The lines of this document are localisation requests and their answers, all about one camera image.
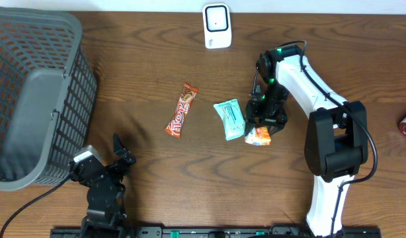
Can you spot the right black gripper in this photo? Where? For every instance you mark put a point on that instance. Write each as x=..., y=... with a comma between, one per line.
x=251, y=111

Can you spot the small orange snack packet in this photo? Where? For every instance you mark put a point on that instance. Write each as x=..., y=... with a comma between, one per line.
x=258, y=136

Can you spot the white barcode scanner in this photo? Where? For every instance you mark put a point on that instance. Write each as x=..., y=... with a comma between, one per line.
x=217, y=26

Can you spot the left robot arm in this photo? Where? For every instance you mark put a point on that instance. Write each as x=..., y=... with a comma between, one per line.
x=106, y=213

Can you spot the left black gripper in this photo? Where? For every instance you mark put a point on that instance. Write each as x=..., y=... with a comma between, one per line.
x=125, y=156

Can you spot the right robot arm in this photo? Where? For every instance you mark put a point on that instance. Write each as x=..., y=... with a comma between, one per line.
x=336, y=142

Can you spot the red Top snack bag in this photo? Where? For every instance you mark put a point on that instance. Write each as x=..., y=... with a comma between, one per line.
x=186, y=98

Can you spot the teal wet wipes pack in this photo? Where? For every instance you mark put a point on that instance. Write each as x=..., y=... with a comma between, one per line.
x=232, y=118

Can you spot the grey plastic shopping basket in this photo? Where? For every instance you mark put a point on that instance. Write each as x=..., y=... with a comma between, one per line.
x=47, y=95

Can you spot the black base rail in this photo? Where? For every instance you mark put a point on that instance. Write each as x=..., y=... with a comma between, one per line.
x=275, y=231

